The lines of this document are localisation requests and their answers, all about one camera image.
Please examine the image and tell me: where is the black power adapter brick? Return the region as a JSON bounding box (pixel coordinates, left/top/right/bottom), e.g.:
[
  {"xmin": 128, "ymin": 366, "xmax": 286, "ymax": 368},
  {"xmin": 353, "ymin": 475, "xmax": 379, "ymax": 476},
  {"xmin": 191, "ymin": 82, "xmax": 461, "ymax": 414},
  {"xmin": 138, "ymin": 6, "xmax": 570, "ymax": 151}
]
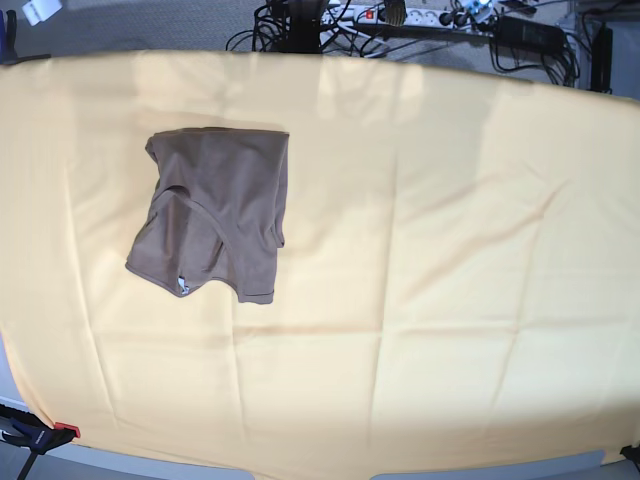
[{"xmin": 493, "ymin": 16, "xmax": 566, "ymax": 55}]

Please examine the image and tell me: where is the yellow tablecloth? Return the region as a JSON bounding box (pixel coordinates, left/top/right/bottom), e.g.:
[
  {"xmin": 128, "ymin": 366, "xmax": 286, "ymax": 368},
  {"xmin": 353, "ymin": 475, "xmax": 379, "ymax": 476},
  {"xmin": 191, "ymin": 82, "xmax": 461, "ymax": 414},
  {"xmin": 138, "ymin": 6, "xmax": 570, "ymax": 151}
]
[{"xmin": 1, "ymin": 51, "xmax": 639, "ymax": 479}]

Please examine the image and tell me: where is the brown T-shirt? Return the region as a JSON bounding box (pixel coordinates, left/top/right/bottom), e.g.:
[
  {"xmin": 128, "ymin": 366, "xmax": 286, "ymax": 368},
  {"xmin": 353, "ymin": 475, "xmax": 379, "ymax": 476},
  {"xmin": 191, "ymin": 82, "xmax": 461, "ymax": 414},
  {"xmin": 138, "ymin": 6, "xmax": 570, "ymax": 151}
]
[{"xmin": 126, "ymin": 127, "xmax": 289, "ymax": 305}]

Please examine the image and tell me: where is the white power strip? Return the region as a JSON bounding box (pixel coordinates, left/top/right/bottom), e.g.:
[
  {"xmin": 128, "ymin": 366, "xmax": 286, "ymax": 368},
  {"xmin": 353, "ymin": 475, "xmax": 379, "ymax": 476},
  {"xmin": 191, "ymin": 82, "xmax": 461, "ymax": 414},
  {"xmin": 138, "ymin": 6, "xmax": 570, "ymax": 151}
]
[{"xmin": 322, "ymin": 3, "xmax": 479, "ymax": 32}]

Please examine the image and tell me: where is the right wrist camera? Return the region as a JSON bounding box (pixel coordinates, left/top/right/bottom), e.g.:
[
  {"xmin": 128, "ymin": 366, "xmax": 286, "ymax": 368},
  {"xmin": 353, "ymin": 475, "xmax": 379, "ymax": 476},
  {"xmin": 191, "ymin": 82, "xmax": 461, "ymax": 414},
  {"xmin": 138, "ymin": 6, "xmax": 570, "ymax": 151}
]
[{"xmin": 22, "ymin": 0, "xmax": 62, "ymax": 26}]

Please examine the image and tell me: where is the black clamp at right corner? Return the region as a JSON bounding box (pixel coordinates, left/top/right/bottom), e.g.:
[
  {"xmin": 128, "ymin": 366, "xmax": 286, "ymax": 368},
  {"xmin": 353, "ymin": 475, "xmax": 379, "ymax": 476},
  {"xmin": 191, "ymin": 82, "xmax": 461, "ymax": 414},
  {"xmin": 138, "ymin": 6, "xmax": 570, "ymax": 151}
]
[{"xmin": 620, "ymin": 445, "xmax": 640, "ymax": 467}]

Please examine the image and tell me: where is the black stand post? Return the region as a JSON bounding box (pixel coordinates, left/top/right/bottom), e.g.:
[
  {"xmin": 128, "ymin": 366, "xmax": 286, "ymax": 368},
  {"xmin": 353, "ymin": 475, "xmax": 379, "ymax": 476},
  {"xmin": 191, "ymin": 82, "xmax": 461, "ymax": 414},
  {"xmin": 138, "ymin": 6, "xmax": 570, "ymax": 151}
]
[{"xmin": 281, "ymin": 0, "xmax": 325, "ymax": 54}]

